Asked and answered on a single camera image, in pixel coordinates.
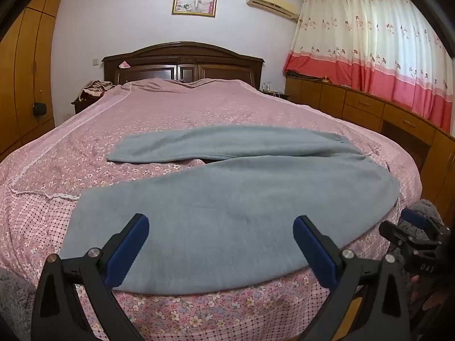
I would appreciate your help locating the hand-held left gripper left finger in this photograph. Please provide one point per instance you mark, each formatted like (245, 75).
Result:
(127, 250)

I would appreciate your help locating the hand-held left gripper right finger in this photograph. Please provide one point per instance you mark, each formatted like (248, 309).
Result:
(315, 254)

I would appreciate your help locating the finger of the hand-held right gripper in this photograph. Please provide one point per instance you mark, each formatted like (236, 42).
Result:
(415, 216)
(392, 233)

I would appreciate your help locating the grey-blue pants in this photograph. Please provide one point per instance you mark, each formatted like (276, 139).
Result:
(220, 199)

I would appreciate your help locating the person's right hand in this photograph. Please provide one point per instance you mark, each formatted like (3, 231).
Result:
(414, 287)

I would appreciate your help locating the grey fluffy clothing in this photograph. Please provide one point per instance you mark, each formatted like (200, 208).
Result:
(14, 302)
(424, 206)

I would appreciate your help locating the wooden window cabinet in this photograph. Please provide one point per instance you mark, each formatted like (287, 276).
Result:
(366, 108)

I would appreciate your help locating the dark wooden nightstand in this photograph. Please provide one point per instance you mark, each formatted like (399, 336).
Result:
(80, 104)
(275, 95)

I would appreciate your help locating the pink floral bedspread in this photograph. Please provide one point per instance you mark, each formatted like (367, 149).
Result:
(185, 106)

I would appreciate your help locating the pile of patterned clothes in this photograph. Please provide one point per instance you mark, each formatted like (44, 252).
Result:
(94, 88)

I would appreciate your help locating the small black device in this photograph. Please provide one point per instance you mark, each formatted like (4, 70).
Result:
(39, 109)

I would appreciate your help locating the floral curtain with red hem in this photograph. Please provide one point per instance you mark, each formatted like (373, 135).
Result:
(373, 42)

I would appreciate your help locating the small pink item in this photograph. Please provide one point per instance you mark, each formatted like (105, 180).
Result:
(124, 65)

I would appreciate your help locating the dark wooden headboard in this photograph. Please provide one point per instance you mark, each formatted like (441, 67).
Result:
(185, 64)

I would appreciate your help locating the wooden wardrobe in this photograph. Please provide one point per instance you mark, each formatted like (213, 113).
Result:
(21, 78)

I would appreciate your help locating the cream air conditioner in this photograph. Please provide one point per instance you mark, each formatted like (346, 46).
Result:
(272, 3)

